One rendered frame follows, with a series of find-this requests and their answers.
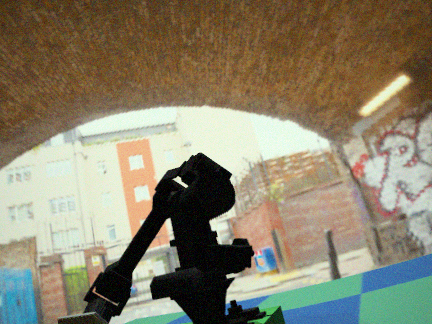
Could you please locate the green flat plate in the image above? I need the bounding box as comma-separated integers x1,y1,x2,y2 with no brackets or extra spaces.
225,300,286,324

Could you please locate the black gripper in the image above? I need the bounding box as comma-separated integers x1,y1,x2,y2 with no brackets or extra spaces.
150,224,242,324

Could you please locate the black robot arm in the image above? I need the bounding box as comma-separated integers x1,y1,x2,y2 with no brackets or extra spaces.
83,152,255,324

